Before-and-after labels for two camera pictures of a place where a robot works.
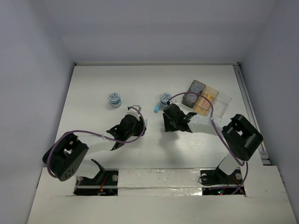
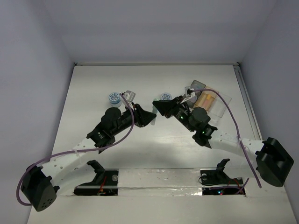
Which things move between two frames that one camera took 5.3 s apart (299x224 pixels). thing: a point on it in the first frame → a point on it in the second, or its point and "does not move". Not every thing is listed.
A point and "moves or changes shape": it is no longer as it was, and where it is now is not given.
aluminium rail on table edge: (262, 151) does not move
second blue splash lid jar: (164, 98) does not move
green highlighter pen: (146, 123) moves or changes shape
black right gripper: (168, 125) → (168, 108)
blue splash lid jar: (115, 99) does not move
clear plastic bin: (220, 104) does not move
